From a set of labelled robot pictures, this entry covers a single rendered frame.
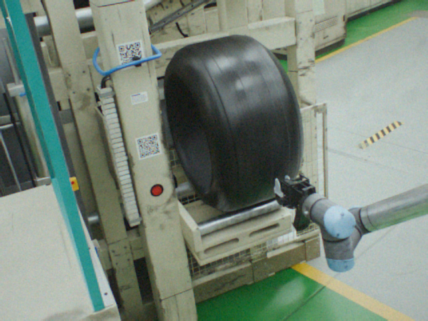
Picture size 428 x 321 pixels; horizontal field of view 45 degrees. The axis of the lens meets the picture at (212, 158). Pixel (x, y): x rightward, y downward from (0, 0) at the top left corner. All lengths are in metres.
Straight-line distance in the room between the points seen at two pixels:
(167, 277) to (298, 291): 1.10
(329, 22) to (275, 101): 5.03
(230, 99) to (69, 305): 0.77
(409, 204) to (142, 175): 0.79
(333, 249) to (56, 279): 0.72
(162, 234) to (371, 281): 1.44
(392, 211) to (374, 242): 1.72
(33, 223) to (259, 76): 0.76
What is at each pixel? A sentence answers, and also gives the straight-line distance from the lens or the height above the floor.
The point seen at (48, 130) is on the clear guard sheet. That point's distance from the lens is 0.79.
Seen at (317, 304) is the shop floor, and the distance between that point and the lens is 2.76.
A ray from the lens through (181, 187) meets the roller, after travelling 1.97.
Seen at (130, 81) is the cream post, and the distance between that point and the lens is 1.54.
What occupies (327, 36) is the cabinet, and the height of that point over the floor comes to 0.20.
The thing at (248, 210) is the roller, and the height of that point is 0.92.
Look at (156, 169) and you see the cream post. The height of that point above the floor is 1.13.
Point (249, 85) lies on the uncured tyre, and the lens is 1.54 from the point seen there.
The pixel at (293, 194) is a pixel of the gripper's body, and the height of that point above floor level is 1.09.
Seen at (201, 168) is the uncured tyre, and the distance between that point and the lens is 2.00.
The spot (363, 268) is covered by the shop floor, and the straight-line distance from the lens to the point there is 2.99.
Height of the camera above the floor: 1.89
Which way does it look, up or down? 27 degrees down
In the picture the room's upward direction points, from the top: 7 degrees counter-clockwise
